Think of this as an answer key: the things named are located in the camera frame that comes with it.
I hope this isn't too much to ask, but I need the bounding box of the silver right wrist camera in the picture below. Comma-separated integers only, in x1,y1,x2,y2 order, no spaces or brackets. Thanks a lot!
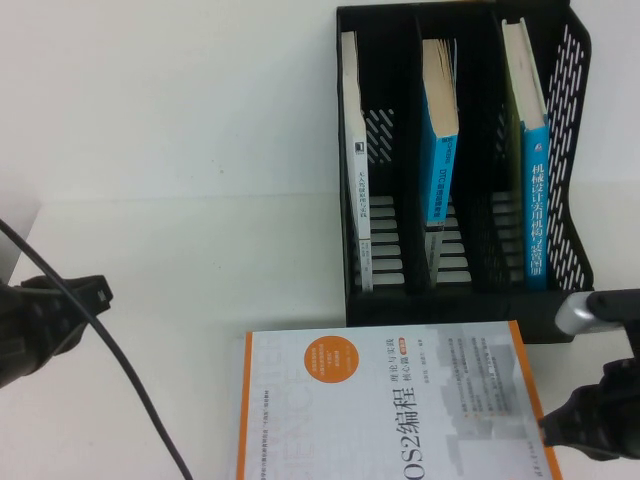
554,287,640,337

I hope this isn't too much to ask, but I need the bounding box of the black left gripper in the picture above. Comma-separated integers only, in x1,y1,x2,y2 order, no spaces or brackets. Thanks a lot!
0,273,114,391

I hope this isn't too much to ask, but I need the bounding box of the white book with orange edges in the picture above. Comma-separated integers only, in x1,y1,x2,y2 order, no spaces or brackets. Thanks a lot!
234,319,564,480

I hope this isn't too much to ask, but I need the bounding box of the black cable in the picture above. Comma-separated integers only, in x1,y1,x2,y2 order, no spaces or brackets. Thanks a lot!
0,217,195,480

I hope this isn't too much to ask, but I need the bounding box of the black plastic book stand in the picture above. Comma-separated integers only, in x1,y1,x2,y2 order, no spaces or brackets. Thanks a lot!
334,0,597,346

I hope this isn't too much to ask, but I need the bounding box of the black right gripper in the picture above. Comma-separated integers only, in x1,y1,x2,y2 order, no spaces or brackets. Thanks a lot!
538,349,640,461

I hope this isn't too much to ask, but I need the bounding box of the thick blue spine book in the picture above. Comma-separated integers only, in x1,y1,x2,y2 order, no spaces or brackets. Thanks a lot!
499,17,550,291

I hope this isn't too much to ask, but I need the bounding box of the blue book with yellowed pages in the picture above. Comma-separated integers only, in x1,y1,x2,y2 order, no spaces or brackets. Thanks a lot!
418,38,461,291

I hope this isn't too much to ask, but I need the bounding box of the white spine book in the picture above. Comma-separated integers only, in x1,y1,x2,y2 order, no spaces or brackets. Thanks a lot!
339,30,375,294

